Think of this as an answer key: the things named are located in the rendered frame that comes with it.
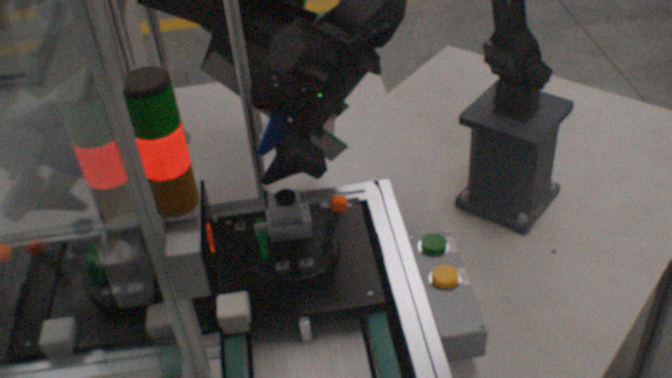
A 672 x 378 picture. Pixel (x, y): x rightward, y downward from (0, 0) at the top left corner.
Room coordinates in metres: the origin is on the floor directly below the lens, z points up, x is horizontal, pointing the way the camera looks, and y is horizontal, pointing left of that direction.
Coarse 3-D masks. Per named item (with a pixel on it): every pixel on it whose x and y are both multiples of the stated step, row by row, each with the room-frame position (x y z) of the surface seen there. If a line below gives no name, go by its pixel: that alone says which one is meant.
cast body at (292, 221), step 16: (272, 192) 0.83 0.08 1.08; (288, 192) 0.82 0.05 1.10; (272, 208) 0.80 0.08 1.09; (288, 208) 0.79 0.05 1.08; (304, 208) 0.83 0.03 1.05; (256, 224) 0.81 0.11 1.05; (272, 224) 0.79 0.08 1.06; (288, 224) 0.79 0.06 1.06; (304, 224) 0.79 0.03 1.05; (272, 240) 0.79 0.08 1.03
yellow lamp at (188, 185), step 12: (192, 168) 0.62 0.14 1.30; (168, 180) 0.59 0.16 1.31; (180, 180) 0.60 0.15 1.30; (192, 180) 0.61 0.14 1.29; (156, 192) 0.59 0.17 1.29; (168, 192) 0.59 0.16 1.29; (180, 192) 0.59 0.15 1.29; (192, 192) 0.60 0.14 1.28; (156, 204) 0.60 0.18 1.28; (168, 204) 0.59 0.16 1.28; (180, 204) 0.59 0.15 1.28; (192, 204) 0.60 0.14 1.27; (168, 216) 0.59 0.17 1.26
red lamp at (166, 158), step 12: (180, 132) 0.61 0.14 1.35; (144, 144) 0.59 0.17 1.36; (156, 144) 0.59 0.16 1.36; (168, 144) 0.59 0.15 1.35; (180, 144) 0.60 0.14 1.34; (144, 156) 0.59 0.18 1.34; (156, 156) 0.59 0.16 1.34; (168, 156) 0.59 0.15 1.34; (180, 156) 0.60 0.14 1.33; (156, 168) 0.59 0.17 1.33; (168, 168) 0.59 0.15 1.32; (180, 168) 0.60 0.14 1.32; (156, 180) 0.59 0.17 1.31
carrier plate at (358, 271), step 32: (224, 224) 0.90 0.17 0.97; (352, 224) 0.87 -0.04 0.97; (224, 256) 0.83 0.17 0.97; (352, 256) 0.80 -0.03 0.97; (224, 288) 0.76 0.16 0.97; (256, 288) 0.75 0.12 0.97; (320, 288) 0.74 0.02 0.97; (352, 288) 0.73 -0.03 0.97; (256, 320) 0.69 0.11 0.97; (288, 320) 0.69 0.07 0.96
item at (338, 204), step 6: (336, 198) 0.82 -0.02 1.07; (342, 198) 0.82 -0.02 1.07; (324, 204) 0.82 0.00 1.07; (330, 204) 0.82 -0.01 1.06; (336, 204) 0.81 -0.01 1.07; (342, 204) 0.81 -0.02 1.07; (324, 210) 0.81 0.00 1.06; (330, 210) 0.81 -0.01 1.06; (336, 210) 0.81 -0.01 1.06; (342, 210) 0.81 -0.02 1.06; (330, 216) 0.82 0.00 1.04; (336, 216) 0.81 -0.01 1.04; (330, 222) 0.81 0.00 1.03; (336, 222) 0.81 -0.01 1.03; (330, 228) 0.81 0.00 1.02; (324, 234) 0.81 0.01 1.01; (330, 234) 0.81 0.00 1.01
